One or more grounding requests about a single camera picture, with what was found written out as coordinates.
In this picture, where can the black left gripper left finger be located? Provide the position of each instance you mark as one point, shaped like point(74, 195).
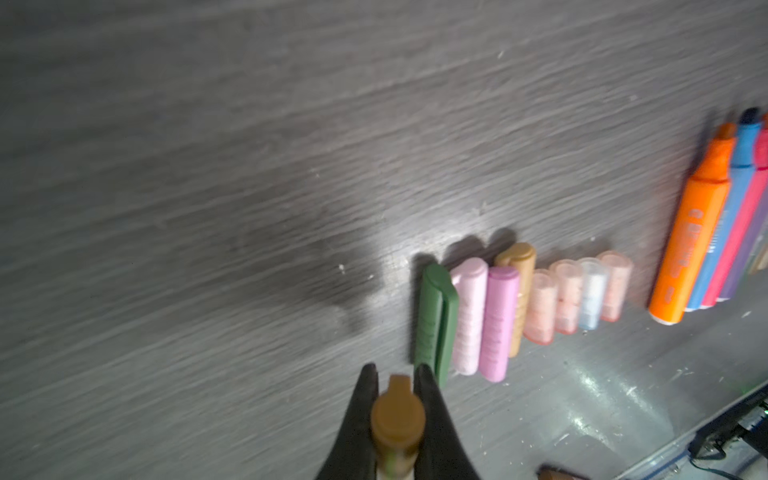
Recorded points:
point(353, 454)

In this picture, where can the orange highlighter pen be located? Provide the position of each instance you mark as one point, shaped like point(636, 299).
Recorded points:
point(700, 206)

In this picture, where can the pink red highlighter pen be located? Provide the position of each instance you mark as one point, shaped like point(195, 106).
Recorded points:
point(742, 221)

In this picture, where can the light pink marker cap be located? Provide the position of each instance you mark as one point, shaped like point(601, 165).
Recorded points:
point(470, 281)

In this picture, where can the clear orange pen cap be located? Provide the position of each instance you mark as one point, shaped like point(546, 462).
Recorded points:
point(619, 268)

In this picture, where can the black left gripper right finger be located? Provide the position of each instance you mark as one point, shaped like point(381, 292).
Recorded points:
point(441, 454)

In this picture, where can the clear blue pen cap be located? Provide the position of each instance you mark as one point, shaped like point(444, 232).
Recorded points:
point(595, 279)

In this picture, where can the gold brown marker cap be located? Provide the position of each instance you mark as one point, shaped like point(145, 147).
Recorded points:
point(397, 425)

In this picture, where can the purple highlighter pen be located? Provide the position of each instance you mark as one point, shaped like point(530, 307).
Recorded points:
point(744, 253)

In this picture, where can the blue highlighter pen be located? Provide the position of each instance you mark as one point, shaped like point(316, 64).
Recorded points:
point(741, 171)

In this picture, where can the gold cap beige marker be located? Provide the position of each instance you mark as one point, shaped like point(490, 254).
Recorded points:
point(758, 257)

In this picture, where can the green marker cap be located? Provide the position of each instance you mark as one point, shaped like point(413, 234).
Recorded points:
point(437, 322)

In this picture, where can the clear pink pen cap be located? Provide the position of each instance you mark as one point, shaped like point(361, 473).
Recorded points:
point(569, 276)

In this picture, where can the gold pen cap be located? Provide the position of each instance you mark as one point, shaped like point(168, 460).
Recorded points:
point(521, 256)

